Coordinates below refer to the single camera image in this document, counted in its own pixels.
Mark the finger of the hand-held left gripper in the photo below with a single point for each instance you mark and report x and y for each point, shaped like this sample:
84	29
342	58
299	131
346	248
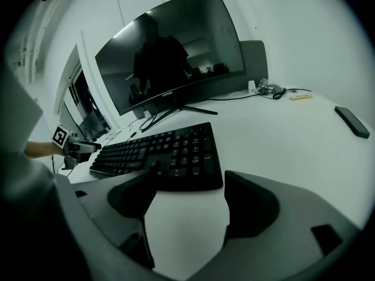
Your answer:
82	157
88	146

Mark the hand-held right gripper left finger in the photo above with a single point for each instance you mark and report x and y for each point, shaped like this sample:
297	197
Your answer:
117	203

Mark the black computer mouse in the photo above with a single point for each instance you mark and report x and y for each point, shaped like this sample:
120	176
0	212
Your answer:
271	90

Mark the small yellow strip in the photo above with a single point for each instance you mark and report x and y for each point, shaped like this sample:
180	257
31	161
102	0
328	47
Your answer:
301	97

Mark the grey desk partition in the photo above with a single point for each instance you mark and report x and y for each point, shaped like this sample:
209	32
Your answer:
255	63

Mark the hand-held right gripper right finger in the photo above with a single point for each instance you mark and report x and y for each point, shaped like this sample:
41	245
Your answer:
278	209

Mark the flat black monitor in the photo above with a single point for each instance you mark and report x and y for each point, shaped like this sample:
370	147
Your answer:
90	110

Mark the black phone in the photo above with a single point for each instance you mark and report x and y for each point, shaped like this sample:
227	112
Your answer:
351	121

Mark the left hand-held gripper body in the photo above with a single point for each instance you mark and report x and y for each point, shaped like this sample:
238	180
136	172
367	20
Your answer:
63	136

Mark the person's left forearm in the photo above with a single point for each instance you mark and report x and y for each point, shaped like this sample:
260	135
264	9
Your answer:
41	149

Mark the black monitor stand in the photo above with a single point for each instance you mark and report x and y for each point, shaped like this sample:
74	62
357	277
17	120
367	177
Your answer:
187	110

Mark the black keyboard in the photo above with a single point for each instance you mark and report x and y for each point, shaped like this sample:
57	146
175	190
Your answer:
175	154

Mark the large curved black monitor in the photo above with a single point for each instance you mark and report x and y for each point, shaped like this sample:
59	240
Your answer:
175	57

